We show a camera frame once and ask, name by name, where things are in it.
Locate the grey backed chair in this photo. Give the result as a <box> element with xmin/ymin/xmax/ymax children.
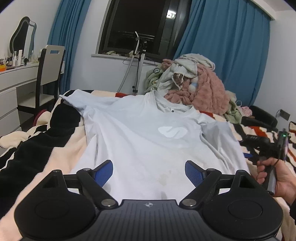
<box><xmin>17</xmin><ymin>45</ymin><xmax>66</xmax><ymax>121</ymax></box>

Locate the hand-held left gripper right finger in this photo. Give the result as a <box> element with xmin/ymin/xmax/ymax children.
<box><xmin>179</xmin><ymin>160</ymin><xmax>264</xmax><ymax>208</ymax></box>

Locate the wavy framed mirror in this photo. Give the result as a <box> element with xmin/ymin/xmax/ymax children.
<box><xmin>9</xmin><ymin>16</ymin><xmax>37</xmax><ymax>59</ymax></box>

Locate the pink cloth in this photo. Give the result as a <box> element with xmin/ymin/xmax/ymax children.
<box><xmin>239</xmin><ymin>105</ymin><xmax>252</xmax><ymax>117</ymax></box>

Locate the person's right hand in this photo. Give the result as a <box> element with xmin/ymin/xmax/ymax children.
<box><xmin>256</xmin><ymin>158</ymin><xmax>296</xmax><ymax>204</ymax></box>

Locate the white dressing table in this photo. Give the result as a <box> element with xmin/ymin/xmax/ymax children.
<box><xmin>0</xmin><ymin>60</ymin><xmax>65</xmax><ymax>137</ymax></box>

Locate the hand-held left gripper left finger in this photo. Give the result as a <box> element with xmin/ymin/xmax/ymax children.
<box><xmin>37</xmin><ymin>160</ymin><xmax>118</xmax><ymax>209</ymax></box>

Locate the garment steamer stand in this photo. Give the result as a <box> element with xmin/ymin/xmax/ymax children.
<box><xmin>117</xmin><ymin>31</ymin><xmax>148</xmax><ymax>95</ymax></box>

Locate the pale green towel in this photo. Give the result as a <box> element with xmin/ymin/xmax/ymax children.
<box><xmin>223</xmin><ymin>90</ymin><xmax>243</xmax><ymax>123</ymax></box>

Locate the pink fluffy blanket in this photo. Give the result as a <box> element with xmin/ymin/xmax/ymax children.
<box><xmin>162</xmin><ymin>59</ymin><xmax>230</xmax><ymax>116</ymax></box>

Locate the black wall charger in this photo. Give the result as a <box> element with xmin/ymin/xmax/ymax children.
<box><xmin>276</xmin><ymin>109</ymin><xmax>290</xmax><ymax>121</ymax></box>

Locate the grey white hoodie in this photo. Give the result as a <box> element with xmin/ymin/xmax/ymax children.
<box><xmin>157</xmin><ymin>53</ymin><xmax>215</xmax><ymax>98</ymax></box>

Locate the blue curtain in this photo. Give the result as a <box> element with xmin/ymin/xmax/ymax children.
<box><xmin>171</xmin><ymin>0</ymin><xmax>271</xmax><ymax>109</ymax></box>
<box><xmin>46</xmin><ymin>0</ymin><xmax>92</xmax><ymax>92</ymax></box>

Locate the striped fleece blanket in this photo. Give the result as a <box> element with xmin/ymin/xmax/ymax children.
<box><xmin>0</xmin><ymin>89</ymin><xmax>296</xmax><ymax>241</ymax></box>

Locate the green patterned blanket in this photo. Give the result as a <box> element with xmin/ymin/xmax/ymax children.
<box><xmin>144</xmin><ymin>66</ymin><xmax>167</xmax><ymax>94</ymax></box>

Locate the group of cosmetic bottles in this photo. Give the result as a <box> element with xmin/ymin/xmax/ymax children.
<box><xmin>0</xmin><ymin>49</ymin><xmax>40</xmax><ymax>67</ymax></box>

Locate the dark window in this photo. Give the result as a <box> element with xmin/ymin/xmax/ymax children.
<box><xmin>98</xmin><ymin>0</ymin><xmax>192</xmax><ymax>62</ymax></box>

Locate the white t-shirt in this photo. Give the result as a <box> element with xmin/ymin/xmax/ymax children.
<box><xmin>59</xmin><ymin>89</ymin><xmax>251</xmax><ymax>201</ymax></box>

